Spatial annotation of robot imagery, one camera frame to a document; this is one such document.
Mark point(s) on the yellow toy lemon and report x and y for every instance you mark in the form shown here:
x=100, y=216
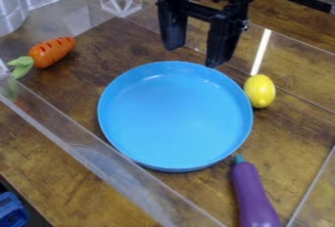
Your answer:
x=260, y=90

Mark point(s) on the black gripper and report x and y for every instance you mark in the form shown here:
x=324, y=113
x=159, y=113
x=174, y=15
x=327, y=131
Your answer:
x=228, y=24

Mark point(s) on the clear acrylic enclosure wall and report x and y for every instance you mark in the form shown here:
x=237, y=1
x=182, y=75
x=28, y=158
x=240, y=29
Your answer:
x=166, y=206

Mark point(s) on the blue plastic box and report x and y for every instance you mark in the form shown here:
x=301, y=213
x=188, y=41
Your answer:
x=13, y=213

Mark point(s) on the orange toy carrot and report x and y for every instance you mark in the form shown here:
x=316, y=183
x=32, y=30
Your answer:
x=43, y=55

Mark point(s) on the blue round plate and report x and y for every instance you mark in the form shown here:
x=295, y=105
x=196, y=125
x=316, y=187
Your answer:
x=174, y=116

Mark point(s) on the purple toy eggplant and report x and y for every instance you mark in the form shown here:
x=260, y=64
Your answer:
x=256, y=210

